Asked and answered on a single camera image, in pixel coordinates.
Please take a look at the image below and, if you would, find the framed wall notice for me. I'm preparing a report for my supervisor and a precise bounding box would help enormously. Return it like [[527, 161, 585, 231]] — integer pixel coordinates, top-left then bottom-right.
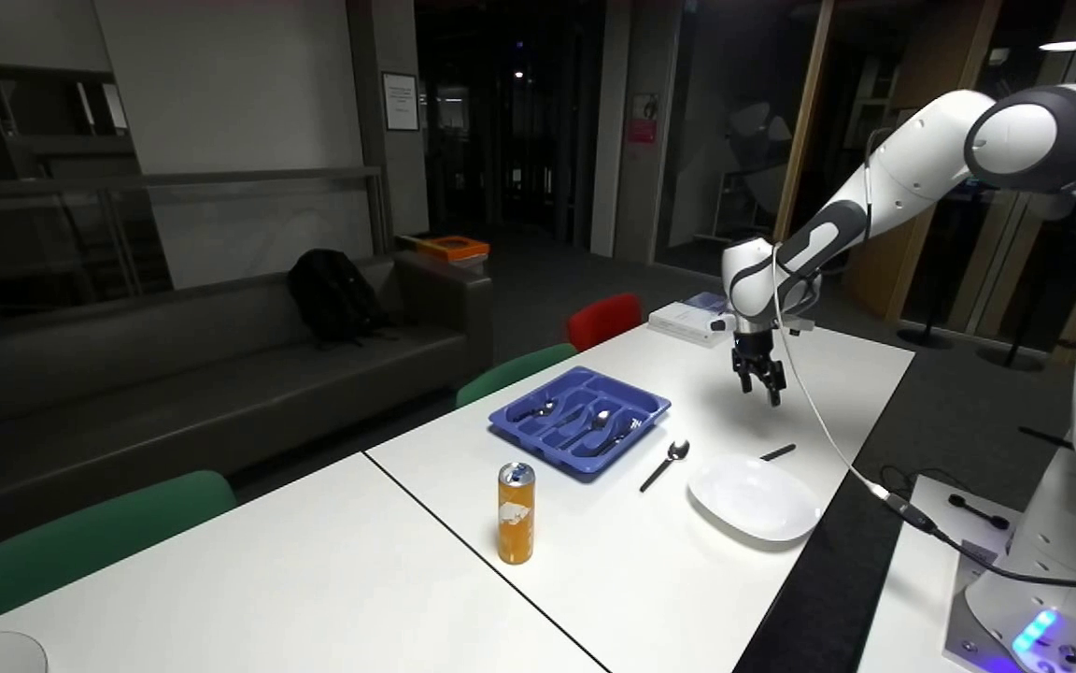
[[382, 72, 422, 134]]

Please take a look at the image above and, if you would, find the white square plate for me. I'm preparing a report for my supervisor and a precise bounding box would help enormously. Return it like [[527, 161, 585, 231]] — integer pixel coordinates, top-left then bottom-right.
[[685, 448, 822, 550]]

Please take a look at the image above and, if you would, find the red chair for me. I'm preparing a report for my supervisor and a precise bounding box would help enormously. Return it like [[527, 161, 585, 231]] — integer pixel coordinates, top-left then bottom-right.
[[563, 292, 651, 355]]

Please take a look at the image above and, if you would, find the grey sofa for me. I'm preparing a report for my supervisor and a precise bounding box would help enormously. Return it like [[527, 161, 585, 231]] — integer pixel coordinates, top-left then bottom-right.
[[0, 256, 497, 552]]

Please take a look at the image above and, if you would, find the shiny metal spoon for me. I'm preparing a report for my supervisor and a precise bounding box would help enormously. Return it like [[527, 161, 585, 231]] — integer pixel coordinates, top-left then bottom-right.
[[514, 397, 560, 443]]

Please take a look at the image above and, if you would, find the metal spoon with black handle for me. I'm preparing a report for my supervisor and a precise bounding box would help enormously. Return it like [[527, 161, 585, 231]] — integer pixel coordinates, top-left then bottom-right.
[[635, 436, 696, 499]]

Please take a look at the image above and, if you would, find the blue plastic cutlery tray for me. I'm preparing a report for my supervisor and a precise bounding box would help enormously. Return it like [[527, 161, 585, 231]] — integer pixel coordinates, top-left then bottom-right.
[[486, 362, 678, 485]]

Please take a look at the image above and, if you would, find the glass railing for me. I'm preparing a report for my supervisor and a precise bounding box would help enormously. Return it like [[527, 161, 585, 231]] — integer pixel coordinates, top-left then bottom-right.
[[0, 165, 382, 296]]

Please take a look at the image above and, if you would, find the robot cable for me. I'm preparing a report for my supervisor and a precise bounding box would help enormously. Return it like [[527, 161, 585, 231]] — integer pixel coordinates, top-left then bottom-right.
[[771, 316, 1076, 590]]

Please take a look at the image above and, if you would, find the orange drink can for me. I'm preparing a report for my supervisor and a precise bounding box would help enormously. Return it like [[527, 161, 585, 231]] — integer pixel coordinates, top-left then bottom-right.
[[494, 460, 538, 567]]

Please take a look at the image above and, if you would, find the green chair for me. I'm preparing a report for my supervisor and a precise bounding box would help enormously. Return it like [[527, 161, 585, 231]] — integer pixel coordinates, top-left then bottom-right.
[[453, 342, 584, 411], [0, 466, 239, 645]]

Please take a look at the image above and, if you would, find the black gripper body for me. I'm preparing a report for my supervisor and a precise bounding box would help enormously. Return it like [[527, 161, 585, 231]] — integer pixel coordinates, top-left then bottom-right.
[[734, 324, 797, 377]]

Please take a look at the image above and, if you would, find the blue book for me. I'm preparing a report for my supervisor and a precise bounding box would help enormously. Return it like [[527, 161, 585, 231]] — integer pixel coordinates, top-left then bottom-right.
[[685, 287, 760, 320]]

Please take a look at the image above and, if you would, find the bin with orange lid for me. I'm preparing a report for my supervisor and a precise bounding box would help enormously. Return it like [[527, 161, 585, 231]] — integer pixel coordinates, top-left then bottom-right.
[[411, 231, 494, 273]]

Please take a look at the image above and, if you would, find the black backpack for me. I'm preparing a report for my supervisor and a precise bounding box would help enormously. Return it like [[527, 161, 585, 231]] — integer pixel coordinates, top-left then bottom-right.
[[284, 246, 386, 347]]

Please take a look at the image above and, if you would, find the red wall sign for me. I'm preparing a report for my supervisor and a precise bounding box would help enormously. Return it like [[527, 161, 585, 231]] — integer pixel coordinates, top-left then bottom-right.
[[623, 90, 664, 153]]

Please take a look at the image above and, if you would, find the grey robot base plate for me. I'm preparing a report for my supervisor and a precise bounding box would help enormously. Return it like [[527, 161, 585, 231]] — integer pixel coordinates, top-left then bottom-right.
[[945, 535, 1076, 673]]

